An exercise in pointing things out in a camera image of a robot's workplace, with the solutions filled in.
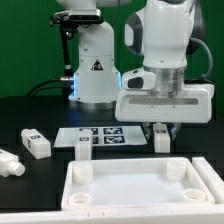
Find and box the black cable at base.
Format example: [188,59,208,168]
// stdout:
[25,78,75,97]

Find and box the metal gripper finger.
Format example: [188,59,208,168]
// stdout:
[143,122,153,142]
[170,123,181,139]

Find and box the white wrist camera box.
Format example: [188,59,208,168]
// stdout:
[122,68,156,90]

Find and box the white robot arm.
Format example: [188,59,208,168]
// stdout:
[53,0,214,123]

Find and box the white marker plate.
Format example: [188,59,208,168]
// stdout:
[54,126,147,148]

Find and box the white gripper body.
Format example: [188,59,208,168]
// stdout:
[115,84,215,123]

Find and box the white desk top tray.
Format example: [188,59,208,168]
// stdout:
[61,157,216,211]

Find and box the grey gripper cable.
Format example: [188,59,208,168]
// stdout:
[186,36,214,84]

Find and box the white frame rail front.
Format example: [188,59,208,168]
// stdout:
[0,204,224,224]

